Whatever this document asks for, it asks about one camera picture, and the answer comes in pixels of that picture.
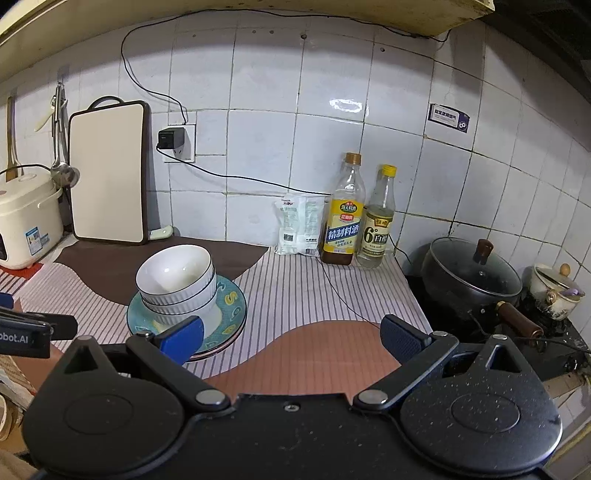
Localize black power adapter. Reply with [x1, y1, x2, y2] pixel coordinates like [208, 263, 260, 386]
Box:
[156, 126, 185, 150]

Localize black pot with glass lid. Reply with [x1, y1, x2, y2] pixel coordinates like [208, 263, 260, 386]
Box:
[421, 237, 544, 339]

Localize hanging metal ladle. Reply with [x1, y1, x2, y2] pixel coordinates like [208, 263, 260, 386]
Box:
[49, 82, 81, 189]

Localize white plastic seasoning bag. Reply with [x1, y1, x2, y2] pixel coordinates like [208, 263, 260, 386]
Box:
[274, 194, 325, 257]

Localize blue fried egg plate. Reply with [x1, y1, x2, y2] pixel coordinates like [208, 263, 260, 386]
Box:
[126, 275, 247, 347]

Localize yellow label cooking wine bottle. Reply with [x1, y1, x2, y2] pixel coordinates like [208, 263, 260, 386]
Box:
[321, 152, 366, 265]

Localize black power cable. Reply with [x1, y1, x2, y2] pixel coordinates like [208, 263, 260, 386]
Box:
[120, 8, 452, 324]

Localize white ribbed bowl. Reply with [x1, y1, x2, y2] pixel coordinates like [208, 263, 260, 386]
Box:
[147, 294, 223, 340]
[135, 244, 216, 306]
[141, 274, 217, 315]

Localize clear white vinegar bottle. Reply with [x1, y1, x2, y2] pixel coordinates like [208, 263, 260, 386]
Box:
[356, 164, 397, 268]

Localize hanging wooden spatula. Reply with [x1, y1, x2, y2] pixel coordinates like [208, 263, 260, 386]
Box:
[5, 95, 20, 182]

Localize cream enamel pot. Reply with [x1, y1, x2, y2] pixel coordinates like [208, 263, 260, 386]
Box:
[528, 263, 586, 321]

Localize black induction cooktop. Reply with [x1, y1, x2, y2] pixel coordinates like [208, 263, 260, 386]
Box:
[407, 275, 590, 381]

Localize striped brown table mat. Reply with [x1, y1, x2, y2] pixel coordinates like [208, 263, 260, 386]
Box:
[1, 241, 431, 396]

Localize blue wall sticker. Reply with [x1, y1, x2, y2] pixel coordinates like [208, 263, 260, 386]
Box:
[428, 103, 470, 133]

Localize white rice cooker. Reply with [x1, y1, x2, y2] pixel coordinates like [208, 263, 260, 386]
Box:
[0, 169, 63, 270]

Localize white cutting board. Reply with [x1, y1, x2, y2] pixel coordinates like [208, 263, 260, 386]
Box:
[68, 96, 150, 244]

